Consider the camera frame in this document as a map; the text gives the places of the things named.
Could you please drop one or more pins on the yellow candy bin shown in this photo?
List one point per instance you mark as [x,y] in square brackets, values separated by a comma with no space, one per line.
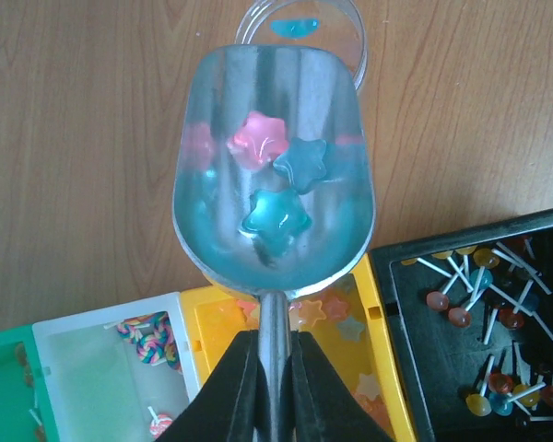
[348,322]

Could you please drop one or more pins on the black candy bin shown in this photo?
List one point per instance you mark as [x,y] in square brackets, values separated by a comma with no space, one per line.
[471,318]

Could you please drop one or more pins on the silver metal scoop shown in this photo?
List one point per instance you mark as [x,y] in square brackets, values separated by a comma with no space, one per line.
[273,197]

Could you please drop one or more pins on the white candy bin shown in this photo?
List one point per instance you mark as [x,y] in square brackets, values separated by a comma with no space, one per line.
[98,388]

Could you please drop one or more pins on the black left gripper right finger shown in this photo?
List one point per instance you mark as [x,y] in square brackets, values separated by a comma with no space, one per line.
[324,409]

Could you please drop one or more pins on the green candy bin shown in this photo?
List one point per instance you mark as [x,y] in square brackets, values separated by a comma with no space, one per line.
[26,412]

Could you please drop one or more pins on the clear plastic jar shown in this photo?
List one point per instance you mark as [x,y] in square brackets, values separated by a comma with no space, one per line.
[333,26]

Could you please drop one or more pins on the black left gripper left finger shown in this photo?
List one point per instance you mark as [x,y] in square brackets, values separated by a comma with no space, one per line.
[224,408]

